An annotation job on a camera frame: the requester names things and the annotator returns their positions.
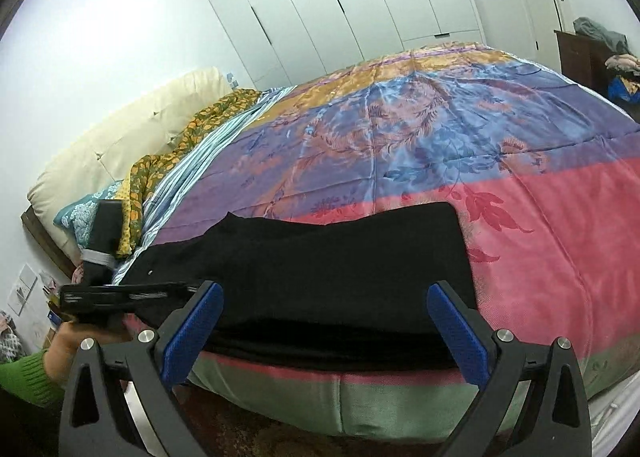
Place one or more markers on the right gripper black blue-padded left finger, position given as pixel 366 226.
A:
pixel 95 419

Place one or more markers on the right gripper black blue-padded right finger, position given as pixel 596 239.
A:
pixel 554 418

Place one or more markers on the black pants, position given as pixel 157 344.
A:
pixel 348 296

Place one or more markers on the person's left hand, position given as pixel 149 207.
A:
pixel 59 357

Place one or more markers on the teal floral pillow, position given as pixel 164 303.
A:
pixel 76 219

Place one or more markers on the grey patterned cloth pile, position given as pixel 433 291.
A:
pixel 11 347

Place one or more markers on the yellow orange floral blanket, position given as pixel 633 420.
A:
pixel 145 175

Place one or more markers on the striped light blue sheet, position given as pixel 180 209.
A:
pixel 159 207

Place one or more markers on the cream padded headboard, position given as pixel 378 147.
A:
pixel 105 153

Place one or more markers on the multicolour floral bedspread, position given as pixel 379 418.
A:
pixel 542 172

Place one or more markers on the pile of clothes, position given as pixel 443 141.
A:
pixel 623 73

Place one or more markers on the white built-in wardrobe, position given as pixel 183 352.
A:
pixel 283 42

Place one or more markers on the dark wooden nightstand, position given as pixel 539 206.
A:
pixel 583 60

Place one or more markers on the grey garment on nightstand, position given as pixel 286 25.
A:
pixel 615 41

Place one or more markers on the white wall switch plate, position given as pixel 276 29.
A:
pixel 21 289

